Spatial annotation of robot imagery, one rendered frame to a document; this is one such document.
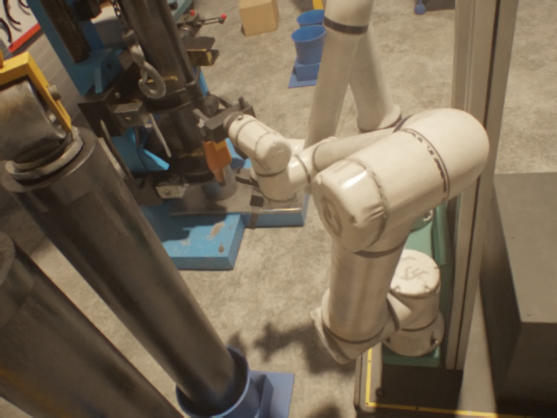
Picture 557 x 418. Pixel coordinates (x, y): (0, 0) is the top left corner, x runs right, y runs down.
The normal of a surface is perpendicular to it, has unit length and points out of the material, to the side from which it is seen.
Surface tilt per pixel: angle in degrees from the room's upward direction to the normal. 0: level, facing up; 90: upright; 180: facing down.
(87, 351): 90
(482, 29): 90
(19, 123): 82
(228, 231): 0
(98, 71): 45
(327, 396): 0
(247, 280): 0
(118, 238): 90
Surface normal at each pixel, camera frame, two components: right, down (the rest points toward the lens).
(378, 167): -0.06, -0.47
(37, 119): 0.36, 0.55
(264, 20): -0.05, 0.71
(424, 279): -0.06, -0.67
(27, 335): 0.84, 0.22
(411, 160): 0.04, -0.29
